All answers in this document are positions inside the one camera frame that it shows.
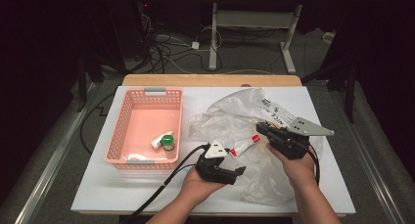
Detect bundle of floor cables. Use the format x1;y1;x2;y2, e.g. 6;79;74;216
138;13;224;75

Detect black stand leg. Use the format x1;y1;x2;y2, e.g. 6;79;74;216
75;54;106;113
300;54;357;124

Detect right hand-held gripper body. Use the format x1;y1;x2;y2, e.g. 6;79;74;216
268;116;336;160

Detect silver metal rail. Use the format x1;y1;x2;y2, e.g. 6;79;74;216
337;86;407;224
14;82;99;224

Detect white board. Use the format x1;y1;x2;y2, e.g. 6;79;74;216
70;85;356;215

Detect person's left hand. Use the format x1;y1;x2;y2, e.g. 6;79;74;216
178;166;227;207

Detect person's right hand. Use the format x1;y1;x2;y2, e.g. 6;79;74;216
265;142;320;190

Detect white tube with red cap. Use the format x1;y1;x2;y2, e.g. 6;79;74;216
228;134;261;159

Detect translucent smiley plastic bag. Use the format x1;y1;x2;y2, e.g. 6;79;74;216
186;86;324;207

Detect green lid small jar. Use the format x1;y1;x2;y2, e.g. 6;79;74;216
161;134;176;153

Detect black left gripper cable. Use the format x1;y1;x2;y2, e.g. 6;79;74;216
120;143;211;224

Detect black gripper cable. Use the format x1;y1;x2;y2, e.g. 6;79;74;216
305;144;322;187
120;143;211;224

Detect pink perforated plastic basket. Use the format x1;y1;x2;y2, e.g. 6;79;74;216
104;86;184;170

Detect thin black floor cable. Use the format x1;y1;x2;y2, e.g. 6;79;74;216
79;92;115;156

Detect grey metal frame desk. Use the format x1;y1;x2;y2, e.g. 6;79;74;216
195;0;347;75

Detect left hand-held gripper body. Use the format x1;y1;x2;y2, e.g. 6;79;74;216
195;139;239;186

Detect small white bottle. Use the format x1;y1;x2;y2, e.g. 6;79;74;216
150;130;174;151

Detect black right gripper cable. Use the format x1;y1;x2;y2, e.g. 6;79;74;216
305;144;322;187

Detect small white box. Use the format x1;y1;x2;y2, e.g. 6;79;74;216
322;31;337;44

